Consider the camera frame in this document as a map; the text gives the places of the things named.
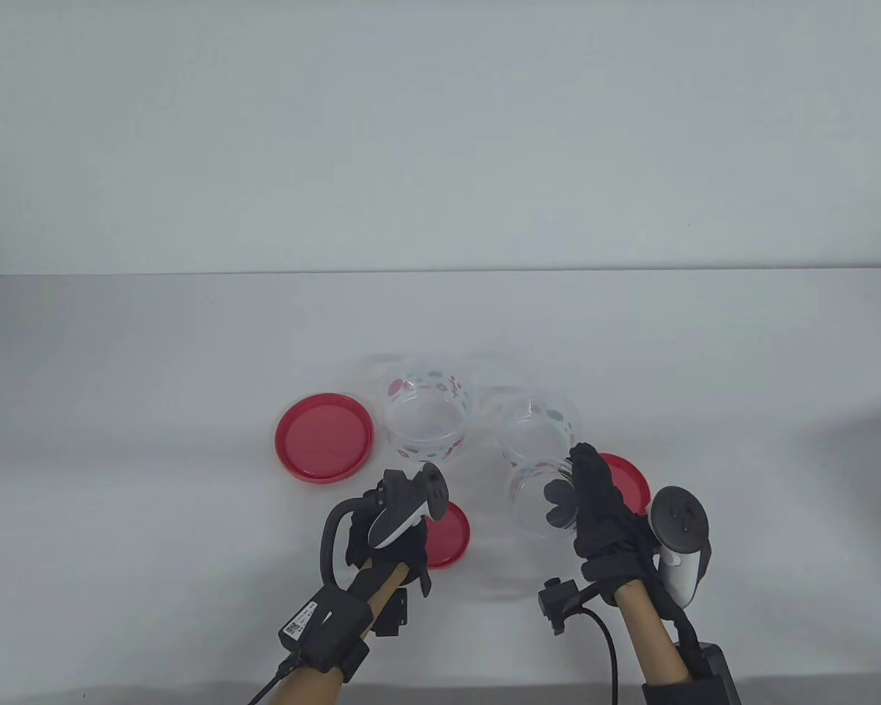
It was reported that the person's right hand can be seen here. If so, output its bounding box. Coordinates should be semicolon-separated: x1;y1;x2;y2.
543;443;654;588

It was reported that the person's left hand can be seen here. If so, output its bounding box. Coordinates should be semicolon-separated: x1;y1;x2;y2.
345;470;449;597

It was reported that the small red container lid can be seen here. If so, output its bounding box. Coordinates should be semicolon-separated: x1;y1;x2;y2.
422;502;472;568

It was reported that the medium red container lid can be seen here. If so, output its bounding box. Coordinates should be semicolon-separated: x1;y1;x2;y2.
598;453;651;515

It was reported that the small clear printed storage container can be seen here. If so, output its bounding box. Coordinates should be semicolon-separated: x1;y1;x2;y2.
507;455;581;542

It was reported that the medium clear printed storage container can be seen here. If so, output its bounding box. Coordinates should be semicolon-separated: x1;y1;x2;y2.
493;386;582;471

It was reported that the large clear printed storage container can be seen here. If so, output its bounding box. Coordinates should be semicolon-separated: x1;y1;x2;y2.
367;355;482;462

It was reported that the large red container lid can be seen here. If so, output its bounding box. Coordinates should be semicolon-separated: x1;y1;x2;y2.
275;393;376;483

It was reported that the person's right forearm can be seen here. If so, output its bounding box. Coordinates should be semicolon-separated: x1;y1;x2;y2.
615;579;695;687

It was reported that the person's left forearm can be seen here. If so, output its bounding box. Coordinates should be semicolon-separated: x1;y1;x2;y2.
275;564;406;705

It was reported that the black and white controller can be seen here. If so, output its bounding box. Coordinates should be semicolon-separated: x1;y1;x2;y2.
319;463;450;586
650;486;714;609

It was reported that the dark sleeve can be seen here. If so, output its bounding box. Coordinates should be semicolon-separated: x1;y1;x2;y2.
642;679;706;705

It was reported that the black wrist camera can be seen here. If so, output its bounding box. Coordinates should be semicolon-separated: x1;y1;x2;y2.
373;587;410;638
536;578;582;636

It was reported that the black labelled strapped box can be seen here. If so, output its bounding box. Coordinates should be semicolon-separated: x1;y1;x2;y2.
278;587;374;673

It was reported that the black cable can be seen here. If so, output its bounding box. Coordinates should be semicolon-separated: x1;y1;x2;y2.
250;656;294;705
579;604;623;705

